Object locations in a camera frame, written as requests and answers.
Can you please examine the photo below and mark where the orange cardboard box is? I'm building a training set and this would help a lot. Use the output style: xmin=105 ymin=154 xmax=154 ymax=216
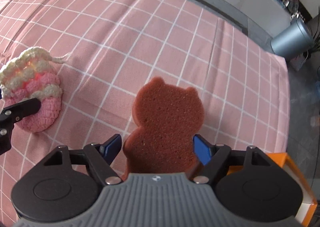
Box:
xmin=223 ymin=151 xmax=318 ymax=226

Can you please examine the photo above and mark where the pink white crochet pouch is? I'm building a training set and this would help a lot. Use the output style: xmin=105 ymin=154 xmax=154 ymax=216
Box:
xmin=1 ymin=46 xmax=70 ymax=133

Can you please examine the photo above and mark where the red bear shaped sponge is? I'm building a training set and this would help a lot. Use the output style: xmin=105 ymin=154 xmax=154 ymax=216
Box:
xmin=123 ymin=77 xmax=204 ymax=179

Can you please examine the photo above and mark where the grey metal trash can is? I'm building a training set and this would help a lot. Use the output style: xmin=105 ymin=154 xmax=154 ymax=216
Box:
xmin=270 ymin=19 xmax=315 ymax=61

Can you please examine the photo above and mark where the pink checkered tablecloth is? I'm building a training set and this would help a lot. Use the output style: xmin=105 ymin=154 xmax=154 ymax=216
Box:
xmin=1 ymin=0 xmax=289 ymax=226

